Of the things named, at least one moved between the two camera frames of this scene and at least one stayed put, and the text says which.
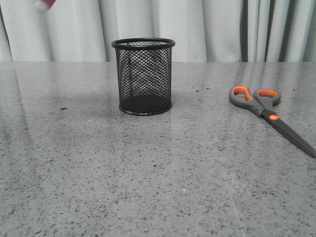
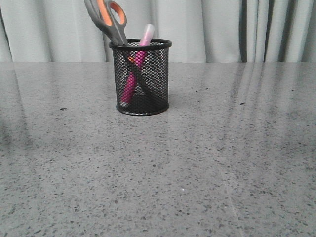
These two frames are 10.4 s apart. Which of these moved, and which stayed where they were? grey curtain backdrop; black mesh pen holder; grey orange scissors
Moved: grey orange scissors
Stayed: black mesh pen holder; grey curtain backdrop
